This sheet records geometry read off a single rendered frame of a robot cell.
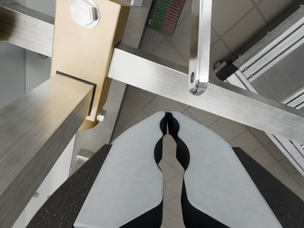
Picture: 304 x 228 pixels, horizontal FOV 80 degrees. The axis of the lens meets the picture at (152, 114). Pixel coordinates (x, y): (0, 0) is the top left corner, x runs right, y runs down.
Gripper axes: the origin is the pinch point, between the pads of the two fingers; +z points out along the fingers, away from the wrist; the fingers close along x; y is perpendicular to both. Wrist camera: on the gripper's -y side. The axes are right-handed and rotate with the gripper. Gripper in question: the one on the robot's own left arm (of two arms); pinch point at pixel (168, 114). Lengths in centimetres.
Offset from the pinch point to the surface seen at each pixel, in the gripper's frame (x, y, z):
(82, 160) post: -17.9, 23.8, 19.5
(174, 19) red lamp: 1.6, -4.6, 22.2
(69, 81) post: -8.7, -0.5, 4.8
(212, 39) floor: 27, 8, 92
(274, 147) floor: 81, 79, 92
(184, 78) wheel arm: 1.8, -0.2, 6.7
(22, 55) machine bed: -30.8, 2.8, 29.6
